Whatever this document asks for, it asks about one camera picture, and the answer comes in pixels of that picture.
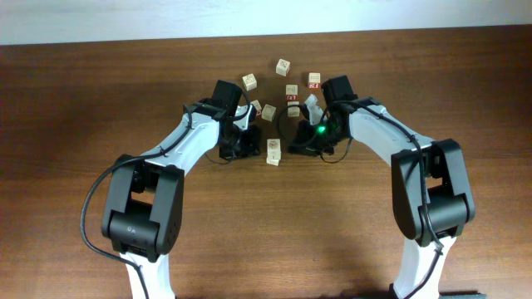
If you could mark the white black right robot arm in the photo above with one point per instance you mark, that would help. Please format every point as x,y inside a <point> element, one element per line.
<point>431,196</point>

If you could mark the far right red block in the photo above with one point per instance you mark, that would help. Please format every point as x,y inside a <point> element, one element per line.
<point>314,80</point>

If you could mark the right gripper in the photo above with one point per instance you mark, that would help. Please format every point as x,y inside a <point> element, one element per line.
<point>307,145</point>

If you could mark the middle red wooden block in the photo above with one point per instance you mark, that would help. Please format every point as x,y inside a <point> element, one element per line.
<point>291,92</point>

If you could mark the yellow blue wooden block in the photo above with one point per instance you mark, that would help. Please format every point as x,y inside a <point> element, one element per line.
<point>273,147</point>

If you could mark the blue D wooden block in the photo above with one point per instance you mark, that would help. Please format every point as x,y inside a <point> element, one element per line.
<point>274,156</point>

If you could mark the green A wooden block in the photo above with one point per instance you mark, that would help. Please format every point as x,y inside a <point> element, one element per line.
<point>293,109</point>

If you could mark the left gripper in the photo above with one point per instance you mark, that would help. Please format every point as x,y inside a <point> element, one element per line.
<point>253,148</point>

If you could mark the K wooden block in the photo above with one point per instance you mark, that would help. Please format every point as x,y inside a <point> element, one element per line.
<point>257,107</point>

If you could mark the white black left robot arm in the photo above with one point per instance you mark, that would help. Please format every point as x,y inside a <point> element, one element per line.
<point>143,211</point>

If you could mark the yellow O wooden block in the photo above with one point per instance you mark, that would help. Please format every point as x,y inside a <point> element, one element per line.
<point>274,162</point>

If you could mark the tilted red-sided wooden block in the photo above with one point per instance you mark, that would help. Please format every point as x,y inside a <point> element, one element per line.
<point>268,112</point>

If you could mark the top wooden block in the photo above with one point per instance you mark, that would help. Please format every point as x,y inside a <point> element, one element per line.
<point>283,67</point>

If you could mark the green R wooden block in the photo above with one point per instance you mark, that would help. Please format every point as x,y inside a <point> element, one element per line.
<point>249,82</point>

